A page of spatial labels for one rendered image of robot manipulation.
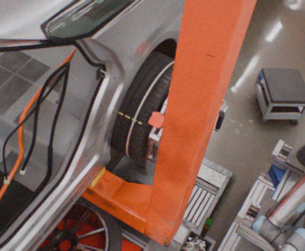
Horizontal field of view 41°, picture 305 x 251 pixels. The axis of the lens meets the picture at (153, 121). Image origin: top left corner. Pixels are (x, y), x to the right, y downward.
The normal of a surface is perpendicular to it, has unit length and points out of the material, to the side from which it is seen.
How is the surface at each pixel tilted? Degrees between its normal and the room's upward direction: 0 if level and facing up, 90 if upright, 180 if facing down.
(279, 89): 0
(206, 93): 90
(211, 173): 0
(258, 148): 0
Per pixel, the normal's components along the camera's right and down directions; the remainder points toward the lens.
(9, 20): 0.68, -0.20
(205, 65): -0.51, 0.65
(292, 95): 0.09, -0.62
